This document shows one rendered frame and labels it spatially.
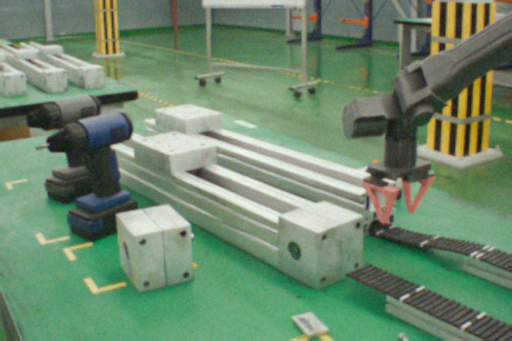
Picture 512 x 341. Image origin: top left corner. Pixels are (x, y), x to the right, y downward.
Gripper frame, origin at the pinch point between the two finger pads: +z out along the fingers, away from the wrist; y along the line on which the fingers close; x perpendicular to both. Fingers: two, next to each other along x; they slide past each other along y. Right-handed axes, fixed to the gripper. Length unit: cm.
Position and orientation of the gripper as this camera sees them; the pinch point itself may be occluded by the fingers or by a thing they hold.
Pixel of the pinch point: (397, 213)
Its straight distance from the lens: 110.7
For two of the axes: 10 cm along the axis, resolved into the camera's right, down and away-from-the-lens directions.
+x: 6.0, 1.9, -7.8
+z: 0.2, 9.7, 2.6
